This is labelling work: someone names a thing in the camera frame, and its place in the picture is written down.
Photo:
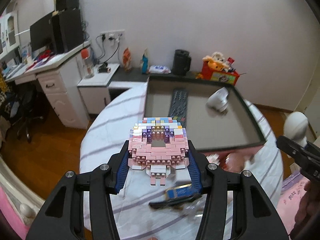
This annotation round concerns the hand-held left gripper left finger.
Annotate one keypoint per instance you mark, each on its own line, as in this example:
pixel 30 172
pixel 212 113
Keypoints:
pixel 122 176

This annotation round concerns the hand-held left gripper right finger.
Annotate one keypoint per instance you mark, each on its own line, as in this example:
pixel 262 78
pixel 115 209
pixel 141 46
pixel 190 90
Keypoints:
pixel 195 176

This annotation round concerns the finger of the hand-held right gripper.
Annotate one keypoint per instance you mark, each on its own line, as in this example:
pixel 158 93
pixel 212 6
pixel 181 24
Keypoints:
pixel 297 152
pixel 314 148

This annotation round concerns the pink building block donut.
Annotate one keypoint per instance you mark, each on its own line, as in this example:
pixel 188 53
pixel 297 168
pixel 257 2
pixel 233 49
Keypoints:
pixel 155 152

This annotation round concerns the pink round tin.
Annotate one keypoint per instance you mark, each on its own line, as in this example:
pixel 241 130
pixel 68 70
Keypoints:
pixel 233 161

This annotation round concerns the dark green pink tray box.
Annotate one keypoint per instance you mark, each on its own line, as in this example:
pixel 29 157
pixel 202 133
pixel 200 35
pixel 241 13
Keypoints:
pixel 200 127

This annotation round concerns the person's right hand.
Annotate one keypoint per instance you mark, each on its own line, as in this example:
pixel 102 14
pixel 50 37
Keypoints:
pixel 308 205

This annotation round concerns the blue gold tin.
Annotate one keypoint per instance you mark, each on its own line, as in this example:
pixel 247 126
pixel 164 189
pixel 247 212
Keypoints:
pixel 180 192

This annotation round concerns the pink white block toy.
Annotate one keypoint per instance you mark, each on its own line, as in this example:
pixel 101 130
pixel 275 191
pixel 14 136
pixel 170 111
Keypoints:
pixel 212 159

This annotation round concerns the pink printed blanket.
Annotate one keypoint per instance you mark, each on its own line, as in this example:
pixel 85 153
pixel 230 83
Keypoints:
pixel 290 197

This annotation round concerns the black remote control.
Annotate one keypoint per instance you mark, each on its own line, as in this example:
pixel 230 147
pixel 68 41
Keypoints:
pixel 178 102

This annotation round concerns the white plastic cup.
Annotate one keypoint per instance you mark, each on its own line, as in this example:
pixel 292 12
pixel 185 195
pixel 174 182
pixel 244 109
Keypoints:
pixel 217 101

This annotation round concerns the white bedside cabinet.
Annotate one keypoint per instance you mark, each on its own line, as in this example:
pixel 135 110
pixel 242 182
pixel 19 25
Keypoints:
pixel 95 92

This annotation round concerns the white desk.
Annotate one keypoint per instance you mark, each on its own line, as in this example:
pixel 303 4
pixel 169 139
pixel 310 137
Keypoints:
pixel 65 97

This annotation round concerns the dark grey low shelf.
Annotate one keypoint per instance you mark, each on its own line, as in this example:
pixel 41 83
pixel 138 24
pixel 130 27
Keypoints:
pixel 132 76

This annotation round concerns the red toy box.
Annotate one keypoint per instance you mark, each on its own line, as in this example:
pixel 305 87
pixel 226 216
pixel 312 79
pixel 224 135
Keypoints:
pixel 222 76

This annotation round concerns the black webcam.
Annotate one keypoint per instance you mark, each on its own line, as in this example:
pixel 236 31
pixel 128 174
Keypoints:
pixel 104 68

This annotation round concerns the wet wipes pack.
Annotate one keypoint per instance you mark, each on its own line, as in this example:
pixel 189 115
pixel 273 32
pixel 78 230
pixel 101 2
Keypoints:
pixel 160 69

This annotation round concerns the small red white card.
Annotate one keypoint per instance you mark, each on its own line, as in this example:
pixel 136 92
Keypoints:
pixel 230 61

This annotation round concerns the yellow plush toy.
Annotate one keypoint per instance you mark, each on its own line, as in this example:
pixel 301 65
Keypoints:
pixel 216 65

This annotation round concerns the black kettle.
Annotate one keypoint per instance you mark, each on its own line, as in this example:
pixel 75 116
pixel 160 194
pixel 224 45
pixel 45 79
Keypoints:
pixel 181 62

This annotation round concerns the blue white bottle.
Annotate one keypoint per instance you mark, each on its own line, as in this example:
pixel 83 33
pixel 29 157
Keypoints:
pixel 145 62

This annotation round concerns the orange snack bag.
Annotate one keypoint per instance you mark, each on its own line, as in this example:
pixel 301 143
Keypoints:
pixel 127 60

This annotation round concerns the clear bottle with orange cap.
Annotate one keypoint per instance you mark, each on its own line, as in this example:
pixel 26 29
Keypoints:
pixel 87 65

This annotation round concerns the black office chair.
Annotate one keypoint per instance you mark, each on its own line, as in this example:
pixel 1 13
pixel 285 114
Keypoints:
pixel 25 110

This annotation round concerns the white plush toy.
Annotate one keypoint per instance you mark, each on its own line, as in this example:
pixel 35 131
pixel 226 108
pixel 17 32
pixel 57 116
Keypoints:
pixel 218 56

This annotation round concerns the black speakers stack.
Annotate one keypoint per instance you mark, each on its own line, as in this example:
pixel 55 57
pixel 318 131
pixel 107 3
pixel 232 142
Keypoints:
pixel 67 32

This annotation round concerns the black monitor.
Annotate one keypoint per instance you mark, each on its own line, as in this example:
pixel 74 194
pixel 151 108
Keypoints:
pixel 41 33

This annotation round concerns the white glass door cabinet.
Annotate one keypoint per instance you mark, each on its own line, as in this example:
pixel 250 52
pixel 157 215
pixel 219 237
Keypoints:
pixel 10 32

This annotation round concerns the black box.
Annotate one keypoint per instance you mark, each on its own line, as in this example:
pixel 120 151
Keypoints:
pixel 67 0

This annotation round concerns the white pink bed frame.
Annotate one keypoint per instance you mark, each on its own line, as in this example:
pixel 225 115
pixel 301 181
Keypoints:
pixel 15 197

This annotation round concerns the white wall power outlet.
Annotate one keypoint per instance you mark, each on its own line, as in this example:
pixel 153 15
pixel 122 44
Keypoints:
pixel 112 35

